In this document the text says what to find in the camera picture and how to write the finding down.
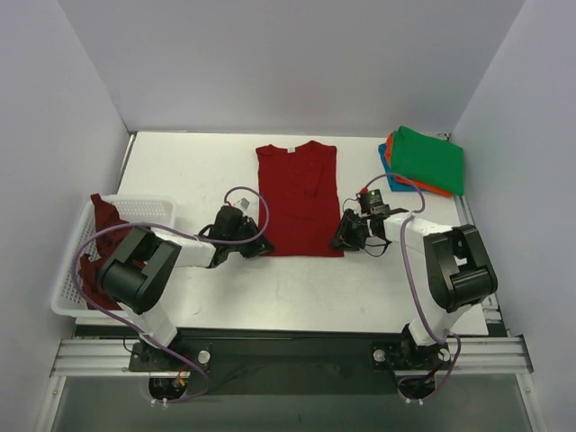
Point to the dark red t-shirt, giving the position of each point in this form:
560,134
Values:
105,216

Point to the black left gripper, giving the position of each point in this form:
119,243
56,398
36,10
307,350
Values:
250,237

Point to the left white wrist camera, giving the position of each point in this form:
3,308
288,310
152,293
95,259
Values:
242,204

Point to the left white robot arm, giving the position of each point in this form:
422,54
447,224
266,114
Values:
137,272

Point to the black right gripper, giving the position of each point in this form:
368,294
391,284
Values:
349,230

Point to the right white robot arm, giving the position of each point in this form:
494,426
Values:
448,268

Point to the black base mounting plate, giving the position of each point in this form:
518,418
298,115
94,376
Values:
182,387

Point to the green folded t-shirt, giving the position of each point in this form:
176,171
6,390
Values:
427,160

